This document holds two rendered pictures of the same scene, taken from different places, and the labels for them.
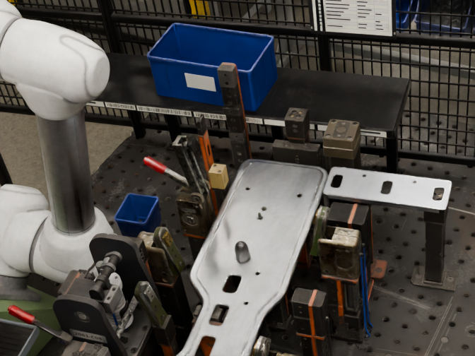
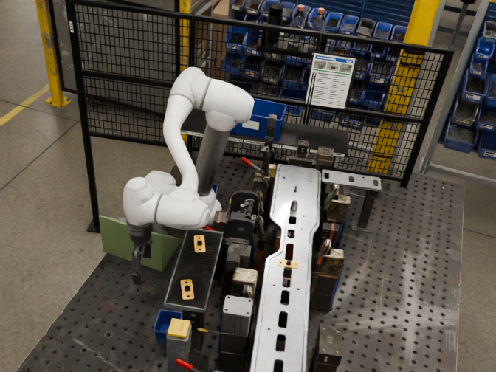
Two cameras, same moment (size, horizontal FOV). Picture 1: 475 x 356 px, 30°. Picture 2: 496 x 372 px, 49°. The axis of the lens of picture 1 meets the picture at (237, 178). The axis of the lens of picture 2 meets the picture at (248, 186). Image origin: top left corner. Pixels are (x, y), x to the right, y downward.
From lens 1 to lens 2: 0.97 m
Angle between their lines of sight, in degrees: 17
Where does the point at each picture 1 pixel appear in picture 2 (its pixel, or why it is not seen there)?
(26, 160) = (78, 173)
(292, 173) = (304, 171)
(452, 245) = not seen: hidden behind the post
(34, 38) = (224, 88)
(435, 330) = (367, 249)
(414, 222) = not seen: hidden behind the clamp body
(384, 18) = (342, 100)
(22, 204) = (167, 181)
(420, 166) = not seen: hidden behind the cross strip
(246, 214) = (288, 189)
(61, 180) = (209, 164)
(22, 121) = (70, 150)
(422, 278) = (356, 226)
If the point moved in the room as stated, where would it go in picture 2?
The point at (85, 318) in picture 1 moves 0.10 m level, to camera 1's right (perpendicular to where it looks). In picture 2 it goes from (242, 230) to (266, 226)
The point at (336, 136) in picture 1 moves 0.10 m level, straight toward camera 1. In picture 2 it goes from (325, 154) to (331, 166)
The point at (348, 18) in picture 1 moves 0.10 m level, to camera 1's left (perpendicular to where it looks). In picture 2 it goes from (324, 98) to (306, 100)
